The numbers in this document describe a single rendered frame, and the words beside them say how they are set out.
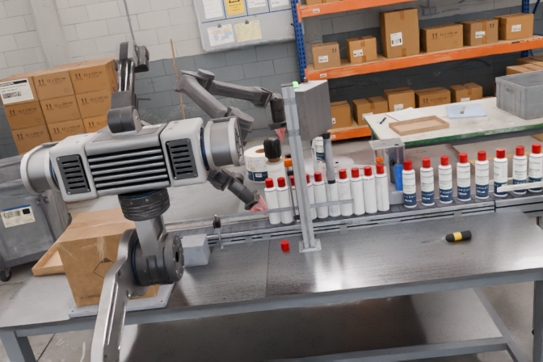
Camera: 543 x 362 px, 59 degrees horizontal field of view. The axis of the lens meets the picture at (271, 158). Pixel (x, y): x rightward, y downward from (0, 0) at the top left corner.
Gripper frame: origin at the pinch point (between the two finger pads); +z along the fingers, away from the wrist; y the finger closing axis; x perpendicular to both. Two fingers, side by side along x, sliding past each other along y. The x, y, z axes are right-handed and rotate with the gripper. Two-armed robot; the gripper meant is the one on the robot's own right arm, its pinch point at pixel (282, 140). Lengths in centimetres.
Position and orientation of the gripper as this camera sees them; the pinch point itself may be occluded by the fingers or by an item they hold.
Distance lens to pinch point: 217.3
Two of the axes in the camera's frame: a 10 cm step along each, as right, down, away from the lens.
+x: 0.1, 3.4, -9.4
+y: -9.9, 1.4, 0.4
